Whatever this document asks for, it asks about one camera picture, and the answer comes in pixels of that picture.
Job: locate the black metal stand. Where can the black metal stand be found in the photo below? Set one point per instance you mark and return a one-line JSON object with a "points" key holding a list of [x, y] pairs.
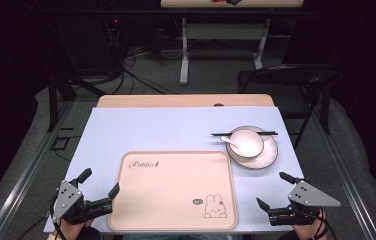
{"points": [[59, 90]]}

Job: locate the pink rabbit print tray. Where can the pink rabbit print tray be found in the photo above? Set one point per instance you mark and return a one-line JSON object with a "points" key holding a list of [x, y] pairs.
{"points": [[172, 190]]}

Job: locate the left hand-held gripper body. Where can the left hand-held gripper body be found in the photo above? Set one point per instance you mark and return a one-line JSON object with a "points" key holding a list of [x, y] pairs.
{"points": [[76, 206]]}

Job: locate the black device with red light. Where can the black device with red light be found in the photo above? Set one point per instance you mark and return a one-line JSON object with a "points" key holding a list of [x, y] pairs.
{"points": [[114, 33]]}

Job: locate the white bowl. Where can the white bowl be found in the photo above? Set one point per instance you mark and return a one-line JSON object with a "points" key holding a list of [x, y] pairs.
{"points": [[248, 143]]}

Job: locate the lavender table mat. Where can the lavender table mat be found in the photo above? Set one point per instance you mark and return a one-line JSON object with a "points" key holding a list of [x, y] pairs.
{"points": [[142, 130]]}

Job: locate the white ceramic spoon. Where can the white ceramic spoon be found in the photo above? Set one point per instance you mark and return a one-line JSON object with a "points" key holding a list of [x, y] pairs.
{"points": [[229, 141]]}

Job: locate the white dark-rimmed plate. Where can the white dark-rimmed plate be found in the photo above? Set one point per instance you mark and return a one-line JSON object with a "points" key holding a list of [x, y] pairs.
{"points": [[259, 161]]}

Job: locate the white-framed background table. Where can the white-framed background table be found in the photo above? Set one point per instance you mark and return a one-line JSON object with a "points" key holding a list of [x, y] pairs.
{"points": [[222, 31]]}

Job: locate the black chopstick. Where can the black chopstick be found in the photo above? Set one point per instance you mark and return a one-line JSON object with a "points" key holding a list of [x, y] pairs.
{"points": [[221, 134], [271, 133]]}

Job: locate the person's left hand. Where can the person's left hand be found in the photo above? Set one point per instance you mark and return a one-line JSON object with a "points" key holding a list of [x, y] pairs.
{"points": [[72, 230]]}

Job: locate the aluminium rail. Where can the aluminium rail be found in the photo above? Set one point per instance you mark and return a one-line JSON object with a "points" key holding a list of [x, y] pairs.
{"points": [[342, 173], [26, 180]]}

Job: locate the person's right hand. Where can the person's right hand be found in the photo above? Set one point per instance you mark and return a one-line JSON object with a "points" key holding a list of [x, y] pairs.
{"points": [[309, 230]]}

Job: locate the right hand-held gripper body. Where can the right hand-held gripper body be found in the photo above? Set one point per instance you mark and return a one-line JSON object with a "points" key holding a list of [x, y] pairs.
{"points": [[304, 204]]}

